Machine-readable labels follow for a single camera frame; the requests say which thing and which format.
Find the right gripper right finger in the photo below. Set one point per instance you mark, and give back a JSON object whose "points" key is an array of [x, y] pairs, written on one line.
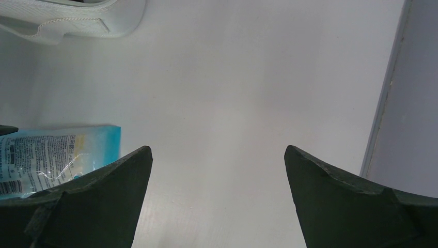
{"points": [[336, 208]]}

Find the white medicine kit case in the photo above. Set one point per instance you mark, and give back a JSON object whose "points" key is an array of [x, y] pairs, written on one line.
{"points": [[47, 22]]}

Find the large blue white pouch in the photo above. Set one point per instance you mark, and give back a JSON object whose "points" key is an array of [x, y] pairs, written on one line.
{"points": [[37, 160]]}

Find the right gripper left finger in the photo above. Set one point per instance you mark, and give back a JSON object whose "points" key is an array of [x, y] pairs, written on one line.
{"points": [[99, 209]]}

